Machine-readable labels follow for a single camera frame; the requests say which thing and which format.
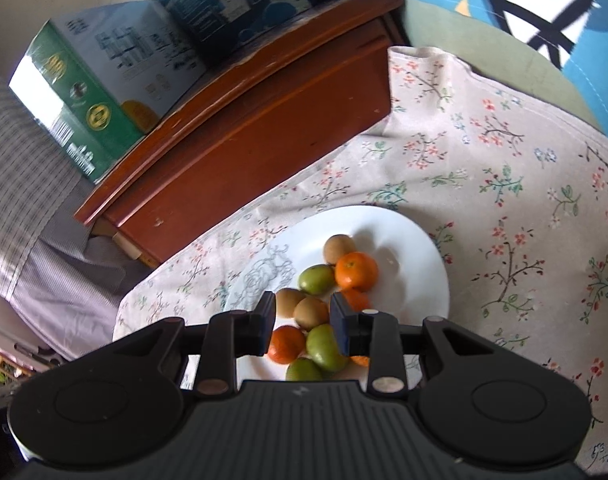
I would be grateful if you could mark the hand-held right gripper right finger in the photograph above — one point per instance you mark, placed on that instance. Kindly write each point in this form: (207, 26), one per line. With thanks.
(340, 325)

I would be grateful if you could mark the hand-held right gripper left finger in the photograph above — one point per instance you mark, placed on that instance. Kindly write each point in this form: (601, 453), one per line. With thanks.
(266, 322)

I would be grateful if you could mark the green jujube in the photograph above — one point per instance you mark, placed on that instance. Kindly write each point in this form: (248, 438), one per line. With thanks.
(316, 279)
(304, 370)
(326, 347)

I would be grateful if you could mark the orange mandarin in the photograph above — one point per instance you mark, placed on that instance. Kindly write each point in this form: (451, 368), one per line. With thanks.
(356, 300)
(286, 344)
(356, 271)
(360, 360)

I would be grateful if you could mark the brown kiwi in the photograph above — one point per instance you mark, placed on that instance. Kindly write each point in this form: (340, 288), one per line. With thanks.
(311, 312)
(290, 301)
(340, 249)

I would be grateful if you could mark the white plate with rose print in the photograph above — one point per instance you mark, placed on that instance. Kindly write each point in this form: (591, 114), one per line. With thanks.
(409, 270)

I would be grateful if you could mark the cardboard box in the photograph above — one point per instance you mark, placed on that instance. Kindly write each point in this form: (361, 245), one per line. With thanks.
(131, 250)

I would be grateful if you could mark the brown wooden nightstand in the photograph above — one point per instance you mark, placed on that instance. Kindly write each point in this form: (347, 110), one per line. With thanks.
(244, 135)

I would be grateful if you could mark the floral tablecloth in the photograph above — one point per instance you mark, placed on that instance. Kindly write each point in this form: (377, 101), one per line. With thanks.
(509, 185)

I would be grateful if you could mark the grey checked bedsheet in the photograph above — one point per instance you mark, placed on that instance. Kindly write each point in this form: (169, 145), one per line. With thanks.
(33, 210)

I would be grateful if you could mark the green printed box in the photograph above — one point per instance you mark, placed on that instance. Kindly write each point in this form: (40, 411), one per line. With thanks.
(103, 100)

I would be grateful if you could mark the dark blue printed box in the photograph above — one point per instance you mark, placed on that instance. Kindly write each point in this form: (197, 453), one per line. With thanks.
(244, 5)

